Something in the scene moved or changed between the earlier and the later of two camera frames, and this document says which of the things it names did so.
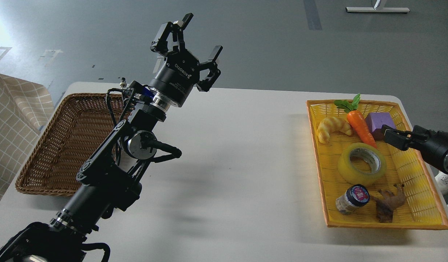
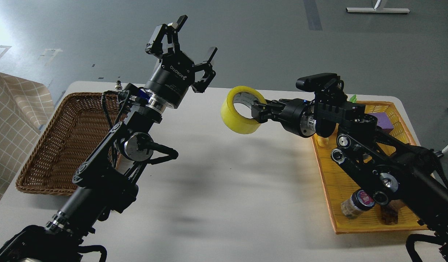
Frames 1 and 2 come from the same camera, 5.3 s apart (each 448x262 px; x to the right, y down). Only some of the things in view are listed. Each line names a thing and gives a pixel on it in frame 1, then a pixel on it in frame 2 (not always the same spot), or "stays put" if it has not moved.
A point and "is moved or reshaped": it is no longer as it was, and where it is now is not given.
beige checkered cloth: x=20 y=110 stays put
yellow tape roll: x=371 y=154 is moved or reshaped
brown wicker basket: x=75 y=130 stays put
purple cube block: x=375 y=121 stays put
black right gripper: x=432 y=145 → x=297 y=116
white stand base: x=376 y=9 stays put
